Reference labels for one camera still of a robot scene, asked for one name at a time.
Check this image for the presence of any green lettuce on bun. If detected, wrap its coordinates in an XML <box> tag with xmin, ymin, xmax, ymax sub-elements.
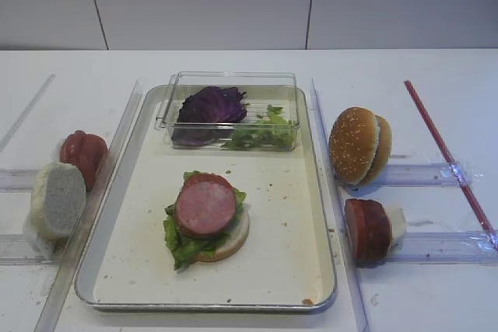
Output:
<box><xmin>163</xmin><ymin>170</ymin><xmax>247</xmax><ymax>271</ymax></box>

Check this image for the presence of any brown bun behind sesame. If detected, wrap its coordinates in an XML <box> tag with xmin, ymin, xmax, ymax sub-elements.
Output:
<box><xmin>362</xmin><ymin>115</ymin><xmax>392</xmax><ymax>184</ymax></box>

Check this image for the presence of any clear plastic container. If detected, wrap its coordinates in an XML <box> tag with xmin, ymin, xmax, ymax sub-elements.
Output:
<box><xmin>156</xmin><ymin>72</ymin><xmax>300</xmax><ymax>151</ymax></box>

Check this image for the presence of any green lettuce in container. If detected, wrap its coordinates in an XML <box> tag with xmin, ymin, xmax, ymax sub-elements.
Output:
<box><xmin>222</xmin><ymin>104</ymin><xmax>297</xmax><ymax>151</ymax></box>

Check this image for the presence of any cream metal baking tray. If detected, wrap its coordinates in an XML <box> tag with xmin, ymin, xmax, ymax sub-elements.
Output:
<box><xmin>75</xmin><ymin>86</ymin><xmax>336</xmax><ymax>313</ymax></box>

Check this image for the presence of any pink meat slice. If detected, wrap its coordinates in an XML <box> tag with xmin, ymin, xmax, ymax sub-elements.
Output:
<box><xmin>175</xmin><ymin>181</ymin><xmax>237</xmax><ymax>239</ymax></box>

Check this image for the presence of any red plastic rail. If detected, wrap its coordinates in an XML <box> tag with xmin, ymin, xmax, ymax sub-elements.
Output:
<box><xmin>404</xmin><ymin>79</ymin><xmax>497</xmax><ymax>251</ymax></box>

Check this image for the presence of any clear holder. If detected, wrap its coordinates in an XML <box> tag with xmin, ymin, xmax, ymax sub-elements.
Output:
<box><xmin>1</xmin><ymin>234</ymin><xmax>72</xmax><ymax>266</ymax></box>
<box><xmin>374</xmin><ymin>163</ymin><xmax>472</xmax><ymax>187</ymax></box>
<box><xmin>0</xmin><ymin>168</ymin><xmax>71</xmax><ymax>193</ymax></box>
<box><xmin>356</xmin><ymin>231</ymin><xmax>497</xmax><ymax>267</ymax></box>

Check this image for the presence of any bottom bun on tray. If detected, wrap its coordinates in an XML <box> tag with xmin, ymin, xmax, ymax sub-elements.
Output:
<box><xmin>195</xmin><ymin>204</ymin><xmax>251</xmax><ymax>262</ymax></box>

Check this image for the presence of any clear holder upper left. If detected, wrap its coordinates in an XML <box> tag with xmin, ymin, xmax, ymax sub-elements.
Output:
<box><xmin>0</xmin><ymin>168</ymin><xmax>71</xmax><ymax>193</ymax></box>

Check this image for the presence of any stack of tomato slices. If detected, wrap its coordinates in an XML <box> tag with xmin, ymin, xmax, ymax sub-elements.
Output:
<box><xmin>59</xmin><ymin>130</ymin><xmax>108</xmax><ymax>191</ymax></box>

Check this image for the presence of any clear holder upper right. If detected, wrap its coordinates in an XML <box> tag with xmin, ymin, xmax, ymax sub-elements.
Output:
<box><xmin>374</xmin><ymin>163</ymin><xmax>472</xmax><ymax>187</ymax></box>

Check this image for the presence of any purple cabbage leaf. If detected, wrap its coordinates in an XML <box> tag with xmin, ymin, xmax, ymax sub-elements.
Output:
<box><xmin>171</xmin><ymin>86</ymin><xmax>247</xmax><ymax>147</ymax></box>

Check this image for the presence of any clear rail left of tray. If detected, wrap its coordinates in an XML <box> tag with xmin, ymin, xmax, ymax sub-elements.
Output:
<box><xmin>34</xmin><ymin>81</ymin><xmax>142</xmax><ymax>332</ymax></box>

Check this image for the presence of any clear holder lower right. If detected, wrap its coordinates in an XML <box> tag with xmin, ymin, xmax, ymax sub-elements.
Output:
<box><xmin>356</xmin><ymin>231</ymin><xmax>497</xmax><ymax>267</ymax></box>

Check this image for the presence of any clear rail far left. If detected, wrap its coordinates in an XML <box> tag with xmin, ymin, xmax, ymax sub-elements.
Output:
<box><xmin>0</xmin><ymin>74</ymin><xmax>56</xmax><ymax>152</ymax></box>

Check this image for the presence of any stack of meat slices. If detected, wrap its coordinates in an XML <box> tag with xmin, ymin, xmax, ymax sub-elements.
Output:
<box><xmin>345</xmin><ymin>198</ymin><xmax>391</xmax><ymax>264</ymax></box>

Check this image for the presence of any sesame bun top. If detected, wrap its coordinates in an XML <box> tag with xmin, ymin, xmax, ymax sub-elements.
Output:
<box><xmin>329</xmin><ymin>107</ymin><xmax>380</xmax><ymax>185</ymax></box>

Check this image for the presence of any white block behind meat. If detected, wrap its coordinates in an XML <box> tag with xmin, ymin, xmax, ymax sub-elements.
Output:
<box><xmin>386</xmin><ymin>206</ymin><xmax>407</xmax><ymax>245</ymax></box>

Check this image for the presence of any white bun half upright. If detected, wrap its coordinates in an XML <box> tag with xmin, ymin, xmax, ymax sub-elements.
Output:
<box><xmin>29</xmin><ymin>162</ymin><xmax>86</xmax><ymax>240</ymax></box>

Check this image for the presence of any clear holder lower left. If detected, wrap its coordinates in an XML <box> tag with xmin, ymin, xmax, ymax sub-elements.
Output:
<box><xmin>1</xmin><ymin>234</ymin><xmax>72</xmax><ymax>266</ymax></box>

